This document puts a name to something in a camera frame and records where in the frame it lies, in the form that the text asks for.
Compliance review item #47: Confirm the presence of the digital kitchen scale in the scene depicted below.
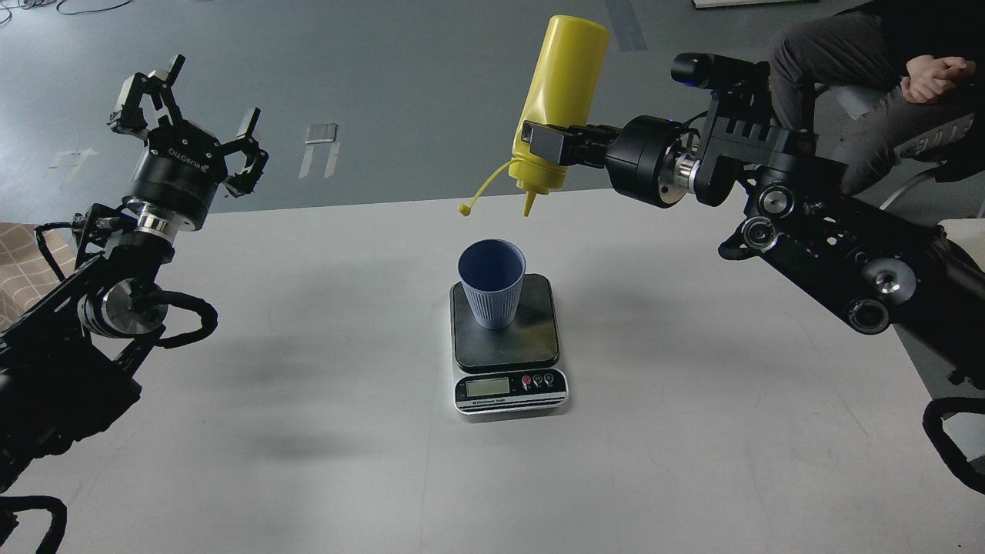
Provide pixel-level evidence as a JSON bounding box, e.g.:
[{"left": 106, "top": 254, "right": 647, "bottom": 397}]
[{"left": 449, "top": 273, "right": 571, "bottom": 420}]

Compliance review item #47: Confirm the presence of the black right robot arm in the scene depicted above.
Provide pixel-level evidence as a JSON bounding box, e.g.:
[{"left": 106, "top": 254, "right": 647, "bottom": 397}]
[{"left": 519, "top": 53, "right": 983, "bottom": 389}]

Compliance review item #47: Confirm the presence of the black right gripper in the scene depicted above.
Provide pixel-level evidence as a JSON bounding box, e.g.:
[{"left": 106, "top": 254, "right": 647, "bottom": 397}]
[{"left": 520, "top": 115, "right": 700, "bottom": 209}]

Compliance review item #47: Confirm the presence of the yellow squeeze bottle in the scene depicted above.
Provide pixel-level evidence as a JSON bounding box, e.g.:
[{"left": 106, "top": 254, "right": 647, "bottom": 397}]
[{"left": 458, "top": 15, "right": 611, "bottom": 216}]

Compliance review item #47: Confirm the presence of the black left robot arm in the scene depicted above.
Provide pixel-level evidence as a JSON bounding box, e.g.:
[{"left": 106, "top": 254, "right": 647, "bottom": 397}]
[{"left": 1, "top": 54, "right": 269, "bottom": 492}]

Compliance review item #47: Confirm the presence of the white side table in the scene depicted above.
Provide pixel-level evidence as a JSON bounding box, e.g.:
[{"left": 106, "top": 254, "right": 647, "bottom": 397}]
[{"left": 938, "top": 218, "right": 985, "bottom": 242}]

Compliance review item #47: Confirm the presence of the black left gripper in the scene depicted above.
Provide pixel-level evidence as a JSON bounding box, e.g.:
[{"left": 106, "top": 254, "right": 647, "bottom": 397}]
[{"left": 108, "top": 54, "right": 270, "bottom": 232}]

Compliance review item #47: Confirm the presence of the seated person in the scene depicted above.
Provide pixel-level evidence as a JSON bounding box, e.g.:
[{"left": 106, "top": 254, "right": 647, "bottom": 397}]
[{"left": 768, "top": 1, "right": 984, "bottom": 195}]

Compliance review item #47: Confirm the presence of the blue ribbed cup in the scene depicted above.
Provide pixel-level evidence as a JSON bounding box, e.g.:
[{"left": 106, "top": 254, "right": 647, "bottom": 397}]
[{"left": 457, "top": 239, "right": 526, "bottom": 330}]

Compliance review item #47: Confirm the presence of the grey floor plate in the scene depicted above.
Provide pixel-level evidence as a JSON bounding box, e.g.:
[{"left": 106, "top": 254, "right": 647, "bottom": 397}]
[{"left": 305, "top": 123, "right": 338, "bottom": 146}]

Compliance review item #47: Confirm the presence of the beige checkered cloth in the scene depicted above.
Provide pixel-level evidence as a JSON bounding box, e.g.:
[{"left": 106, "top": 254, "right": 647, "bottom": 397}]
[{"left": 1, "top": 223, "right": 61, "bottom": 330}]

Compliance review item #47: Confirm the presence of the grey chair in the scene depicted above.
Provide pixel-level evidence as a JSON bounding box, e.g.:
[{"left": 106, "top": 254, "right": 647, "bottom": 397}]
[{"left": 816, "top": 81, "right": 985, "bottom": 224}]

